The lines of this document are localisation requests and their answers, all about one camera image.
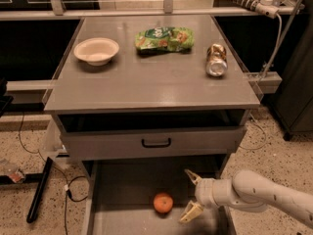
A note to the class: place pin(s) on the black floor bar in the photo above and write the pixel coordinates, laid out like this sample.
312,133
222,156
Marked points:
34,207

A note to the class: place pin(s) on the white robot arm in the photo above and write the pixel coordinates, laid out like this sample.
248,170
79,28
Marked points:
247,191

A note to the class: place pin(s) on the white paper bowl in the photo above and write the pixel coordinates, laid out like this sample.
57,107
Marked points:
96,51

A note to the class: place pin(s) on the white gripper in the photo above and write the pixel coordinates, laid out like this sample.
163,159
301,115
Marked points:
205,192

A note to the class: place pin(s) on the grey top drawer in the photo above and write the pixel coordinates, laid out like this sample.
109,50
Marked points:
118,135

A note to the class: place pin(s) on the orange fruit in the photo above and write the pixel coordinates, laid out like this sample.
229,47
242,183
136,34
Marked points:
163,202

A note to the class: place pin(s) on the black drawer handle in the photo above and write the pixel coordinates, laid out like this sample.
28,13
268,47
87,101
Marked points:
155,145

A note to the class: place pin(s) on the dark cabinet at right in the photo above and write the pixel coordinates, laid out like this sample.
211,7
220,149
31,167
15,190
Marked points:
293,102

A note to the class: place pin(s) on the silver soda can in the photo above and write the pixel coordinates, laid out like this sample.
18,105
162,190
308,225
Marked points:
216,60

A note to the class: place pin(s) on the grey drawer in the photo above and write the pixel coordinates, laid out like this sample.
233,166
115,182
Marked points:
118,135
121,198

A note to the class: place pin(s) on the striped handle white device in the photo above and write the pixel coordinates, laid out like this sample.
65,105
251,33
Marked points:
261,7

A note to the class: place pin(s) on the grey drawer cabinet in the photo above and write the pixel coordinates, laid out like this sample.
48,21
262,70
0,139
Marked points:
131,83

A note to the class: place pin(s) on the grey middle drawer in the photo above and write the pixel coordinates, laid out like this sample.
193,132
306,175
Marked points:
121,198

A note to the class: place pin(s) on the green chip bag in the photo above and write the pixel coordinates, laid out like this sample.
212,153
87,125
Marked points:
165,39

